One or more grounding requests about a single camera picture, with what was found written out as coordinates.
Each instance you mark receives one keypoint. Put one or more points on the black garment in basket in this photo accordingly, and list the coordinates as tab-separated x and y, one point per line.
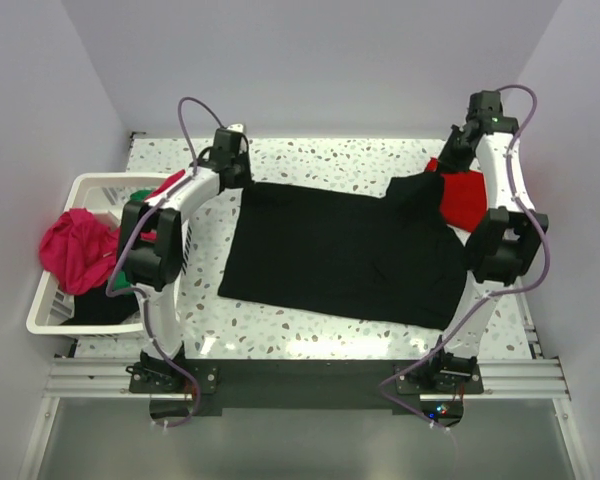
95	308

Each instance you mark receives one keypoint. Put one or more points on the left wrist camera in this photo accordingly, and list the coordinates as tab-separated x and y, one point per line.
231	138

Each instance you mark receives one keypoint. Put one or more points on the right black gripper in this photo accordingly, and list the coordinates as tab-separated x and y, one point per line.
453	157

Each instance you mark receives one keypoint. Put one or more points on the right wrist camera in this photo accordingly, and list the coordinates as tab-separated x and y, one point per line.
484	104

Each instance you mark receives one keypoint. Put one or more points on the aluminium frame rail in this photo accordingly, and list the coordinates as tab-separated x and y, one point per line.
72	378

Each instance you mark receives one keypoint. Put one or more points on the black t-shirt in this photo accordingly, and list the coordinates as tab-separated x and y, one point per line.
389	259

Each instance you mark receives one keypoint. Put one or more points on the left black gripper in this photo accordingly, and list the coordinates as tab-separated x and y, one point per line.
240	174

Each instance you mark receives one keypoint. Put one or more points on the white plastic laundry basket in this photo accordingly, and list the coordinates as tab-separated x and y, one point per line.
104	195

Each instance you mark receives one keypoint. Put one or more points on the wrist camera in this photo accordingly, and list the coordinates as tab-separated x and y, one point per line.
484	104
231	138

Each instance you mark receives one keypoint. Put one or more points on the magenta t-shirt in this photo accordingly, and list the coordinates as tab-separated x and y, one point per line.
80	251

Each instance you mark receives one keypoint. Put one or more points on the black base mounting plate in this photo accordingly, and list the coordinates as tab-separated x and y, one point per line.
302	384

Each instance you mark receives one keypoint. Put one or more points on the folded red t-shirt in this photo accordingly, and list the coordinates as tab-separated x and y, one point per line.
464	201

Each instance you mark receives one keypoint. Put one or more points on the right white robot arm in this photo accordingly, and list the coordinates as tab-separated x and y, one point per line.
506	254

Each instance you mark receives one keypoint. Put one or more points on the green t-shirt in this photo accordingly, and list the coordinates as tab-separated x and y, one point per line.
120	281

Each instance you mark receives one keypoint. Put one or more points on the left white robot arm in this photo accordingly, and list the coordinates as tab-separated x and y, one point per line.
151	254

